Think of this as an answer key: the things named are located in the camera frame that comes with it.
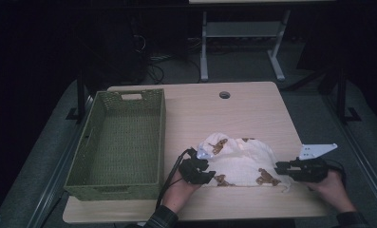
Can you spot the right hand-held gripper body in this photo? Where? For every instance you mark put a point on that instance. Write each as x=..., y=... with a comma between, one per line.
x=312, y=169

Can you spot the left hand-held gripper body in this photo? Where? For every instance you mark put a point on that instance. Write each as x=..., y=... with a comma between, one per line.
x=191, y=169

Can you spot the white cloth with brown print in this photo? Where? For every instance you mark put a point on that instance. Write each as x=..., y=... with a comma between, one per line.
x=243, y=164

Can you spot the green woven basket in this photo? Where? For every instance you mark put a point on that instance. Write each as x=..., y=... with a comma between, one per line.
x=119, y=142

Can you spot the person's left hand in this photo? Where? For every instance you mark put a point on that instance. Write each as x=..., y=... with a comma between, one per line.
x=179, y=194

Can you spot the person's right hand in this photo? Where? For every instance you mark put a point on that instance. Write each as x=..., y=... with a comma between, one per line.
x=333, y=190

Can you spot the black tripod leg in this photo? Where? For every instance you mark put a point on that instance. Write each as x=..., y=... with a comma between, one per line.
x=306, y=80

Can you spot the grey metal floor rail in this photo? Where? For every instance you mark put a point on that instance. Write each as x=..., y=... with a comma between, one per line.
x=54, y=177
x=363, y=139

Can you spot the black stand post with bracket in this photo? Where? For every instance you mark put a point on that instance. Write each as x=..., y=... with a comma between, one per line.
x=341, y=95
x=80, y=95

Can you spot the grey metal table frame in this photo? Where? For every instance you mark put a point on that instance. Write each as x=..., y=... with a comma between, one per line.
x=240, y=30

